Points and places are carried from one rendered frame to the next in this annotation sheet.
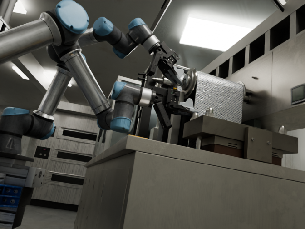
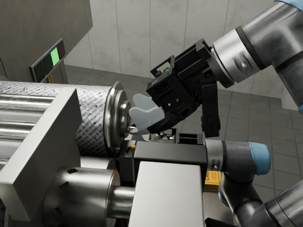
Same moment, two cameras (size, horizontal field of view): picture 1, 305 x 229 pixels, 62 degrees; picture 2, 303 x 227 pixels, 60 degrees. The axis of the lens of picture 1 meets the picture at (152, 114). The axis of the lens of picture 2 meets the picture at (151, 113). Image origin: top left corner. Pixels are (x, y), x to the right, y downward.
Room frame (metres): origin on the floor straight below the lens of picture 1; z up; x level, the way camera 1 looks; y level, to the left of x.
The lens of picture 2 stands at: (1.45, 0.07, 1.57)
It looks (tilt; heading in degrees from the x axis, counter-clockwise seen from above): 36 degrees down; 201
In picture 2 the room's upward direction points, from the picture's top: straight up
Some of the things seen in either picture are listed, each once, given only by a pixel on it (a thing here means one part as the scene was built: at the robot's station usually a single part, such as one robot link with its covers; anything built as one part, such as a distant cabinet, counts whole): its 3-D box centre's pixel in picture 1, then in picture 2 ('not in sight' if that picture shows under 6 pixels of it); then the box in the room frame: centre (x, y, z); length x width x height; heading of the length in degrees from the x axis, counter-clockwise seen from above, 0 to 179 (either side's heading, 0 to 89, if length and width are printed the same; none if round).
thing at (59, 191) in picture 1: (75, 157); not in sight; (6.14, 1.64, 1.12); 1.74 x 1.39 x 2.25; 96
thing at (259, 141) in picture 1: (258, 145); not in sight; (0.86, -0.38, 0.96); 0.10 x 0.03 x 0.11; 105
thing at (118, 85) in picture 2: (189, 82); (117, 118); (1.08, -0.14, 1.25); 0.15 x 0.01 x 0.15; 15
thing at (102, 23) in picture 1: (76, 40); not in sight; (1.09, 0.42, 1.38); 0.49 x 0.11 x 0.12; 55
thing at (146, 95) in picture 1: (145, 97); (210, 156); (0.97, 0.04, 1.11); 0.08 x 0.05 x 0.08; 15
